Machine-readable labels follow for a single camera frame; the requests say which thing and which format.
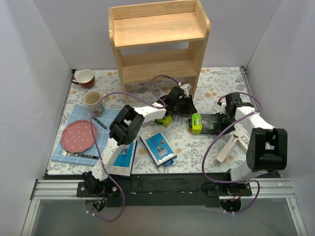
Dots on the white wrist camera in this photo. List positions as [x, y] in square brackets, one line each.
[186, 88]
[221, 102]

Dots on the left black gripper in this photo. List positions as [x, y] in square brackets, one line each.
[170, 112]

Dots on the wooden two-tier shelf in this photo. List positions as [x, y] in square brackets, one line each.
[159, 38]

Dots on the floral patterned tablecloth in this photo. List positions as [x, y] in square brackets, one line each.
[212, 84]

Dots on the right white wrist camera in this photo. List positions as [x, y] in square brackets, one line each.
[221, 102]

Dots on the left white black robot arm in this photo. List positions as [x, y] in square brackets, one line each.
[125, 127]

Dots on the green black Gillette razor box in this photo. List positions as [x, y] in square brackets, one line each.
[166, 121]
[204, 124]

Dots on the pink dotted plate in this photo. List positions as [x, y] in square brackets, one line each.
[77, 136]

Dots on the red ceramic mug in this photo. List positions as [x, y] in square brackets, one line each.
[85, 78]

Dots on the blue Harry's razor pack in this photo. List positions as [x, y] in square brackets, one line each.
[124, 161]
[159, 147]

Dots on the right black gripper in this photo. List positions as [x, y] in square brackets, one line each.
[220, 123]

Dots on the cream ceramic mug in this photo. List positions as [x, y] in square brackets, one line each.
[96, 101]

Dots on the long white Harry's box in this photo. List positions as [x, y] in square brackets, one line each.
[226, 149]

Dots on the blue checked cloth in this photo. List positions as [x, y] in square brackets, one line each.
[102, 136]

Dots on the silver fork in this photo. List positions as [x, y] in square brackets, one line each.
[67, 153]

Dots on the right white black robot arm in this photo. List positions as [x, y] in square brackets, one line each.
[267, 146]

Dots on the aluminium rail frame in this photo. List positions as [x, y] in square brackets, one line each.
[271, 210]

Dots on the knife with wooden handle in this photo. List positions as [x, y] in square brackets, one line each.
[94, 118]

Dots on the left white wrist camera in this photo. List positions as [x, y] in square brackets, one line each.
[186, 88]

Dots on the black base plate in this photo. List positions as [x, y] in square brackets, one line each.
[165, 190]

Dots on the white Harry's razor box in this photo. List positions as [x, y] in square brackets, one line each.
[243, 138]

